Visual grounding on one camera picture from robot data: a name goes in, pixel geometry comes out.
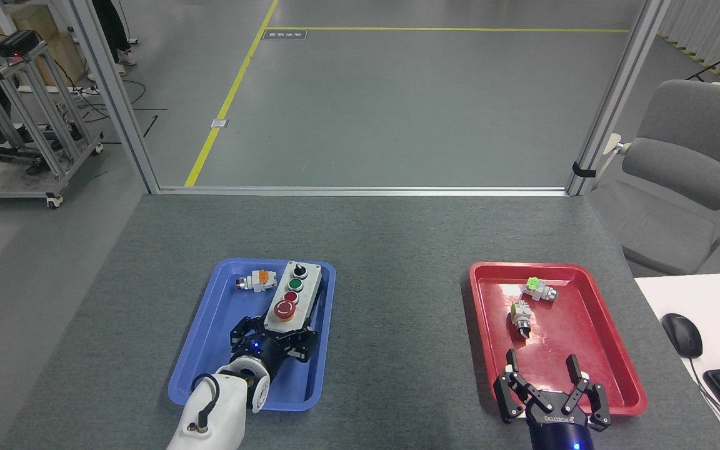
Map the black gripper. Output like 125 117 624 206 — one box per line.
494 349 612 450
230 316 319 376

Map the aluminium frame cart on wheels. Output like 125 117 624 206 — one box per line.
0 41 104 209

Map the green push button switch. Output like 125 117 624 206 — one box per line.
521 277 558 304

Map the black selector knob switch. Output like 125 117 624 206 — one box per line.
509 301 534 341

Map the silver horizontal frame rail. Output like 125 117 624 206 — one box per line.
159 186 570 198

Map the red plastic tray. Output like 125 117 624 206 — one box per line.
468 261 648 416

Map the black computer mouse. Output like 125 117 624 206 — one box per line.
661 312 704 359

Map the silver aluminium post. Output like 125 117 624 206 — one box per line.
69 0 161 193
565 0 673 197

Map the grey office chair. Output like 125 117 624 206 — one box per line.
588 79 720 276

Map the white curtain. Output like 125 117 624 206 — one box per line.
657 0 720 79

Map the grey control box with buttons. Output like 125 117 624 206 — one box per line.
264 261 328 333

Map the blue plastic tray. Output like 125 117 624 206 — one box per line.
168 258 337 413

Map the person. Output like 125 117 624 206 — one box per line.
90 0 138 78

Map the brown cardboard box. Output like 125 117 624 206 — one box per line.
0 5 86 88

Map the red push button switch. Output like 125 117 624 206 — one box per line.
235 270 278 294

